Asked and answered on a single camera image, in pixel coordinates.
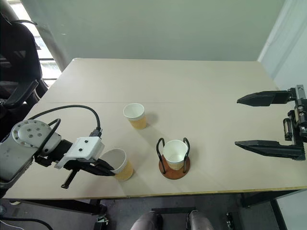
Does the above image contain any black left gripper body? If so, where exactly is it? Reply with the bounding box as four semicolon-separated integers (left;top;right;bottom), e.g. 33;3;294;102
54;158;98;190

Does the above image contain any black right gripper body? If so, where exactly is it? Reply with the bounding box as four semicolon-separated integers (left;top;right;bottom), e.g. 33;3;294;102
282;84;307;145

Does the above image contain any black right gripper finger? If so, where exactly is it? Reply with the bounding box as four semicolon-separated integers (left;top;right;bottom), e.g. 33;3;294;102
234;139;306;161
236;90;292;108

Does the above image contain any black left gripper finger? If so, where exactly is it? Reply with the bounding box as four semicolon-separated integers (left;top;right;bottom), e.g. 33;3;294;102
80;165;116;177
95;159;115;171

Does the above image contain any white and brown paper cup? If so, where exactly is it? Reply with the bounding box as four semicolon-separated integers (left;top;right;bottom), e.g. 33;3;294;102
162;139;189;171
123;103;147;130
100;148;134;182

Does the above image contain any dark rounded shape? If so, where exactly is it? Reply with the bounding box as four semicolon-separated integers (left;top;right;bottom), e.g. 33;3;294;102
187;209;215;230
130;210;164;230

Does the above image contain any black window railing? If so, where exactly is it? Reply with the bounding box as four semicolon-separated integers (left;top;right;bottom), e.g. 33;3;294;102
35;35;60;81

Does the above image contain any black office chair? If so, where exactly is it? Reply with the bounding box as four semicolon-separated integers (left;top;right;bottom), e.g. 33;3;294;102
0;14;50;142

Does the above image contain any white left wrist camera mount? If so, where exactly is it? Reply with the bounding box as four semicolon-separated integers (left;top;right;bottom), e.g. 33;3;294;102
54;136;106;169

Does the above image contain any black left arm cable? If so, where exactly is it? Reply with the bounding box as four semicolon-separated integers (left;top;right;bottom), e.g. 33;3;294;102
23;104;104;159

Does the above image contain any wire cup holder wooden base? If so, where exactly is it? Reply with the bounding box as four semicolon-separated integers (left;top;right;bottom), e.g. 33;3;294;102
156;137;191;180

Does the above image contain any black floor cable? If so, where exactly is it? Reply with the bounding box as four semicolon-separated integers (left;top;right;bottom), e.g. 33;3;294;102
0;215;54;230

